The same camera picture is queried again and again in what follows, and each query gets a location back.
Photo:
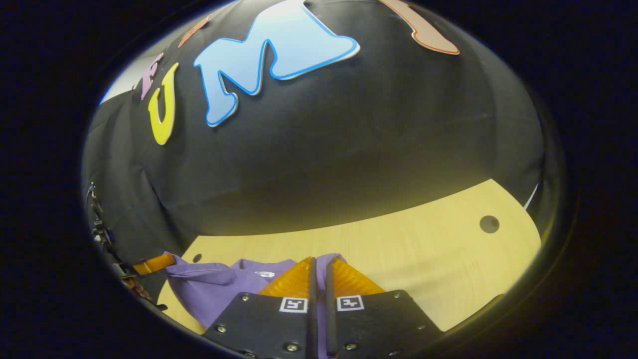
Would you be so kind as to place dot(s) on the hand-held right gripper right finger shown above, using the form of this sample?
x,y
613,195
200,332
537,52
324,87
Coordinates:
x,y
331,324

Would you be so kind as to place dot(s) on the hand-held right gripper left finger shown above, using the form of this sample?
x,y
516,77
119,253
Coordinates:
x,y
312,324

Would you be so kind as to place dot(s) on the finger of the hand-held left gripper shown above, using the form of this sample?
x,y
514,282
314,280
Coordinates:
x,y
154,264

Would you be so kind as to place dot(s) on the purple collared shirt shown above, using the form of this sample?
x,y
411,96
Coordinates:
x,y
214,294

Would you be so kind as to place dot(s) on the black backdrop cloth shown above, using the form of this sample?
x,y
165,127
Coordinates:
x,y
349,149

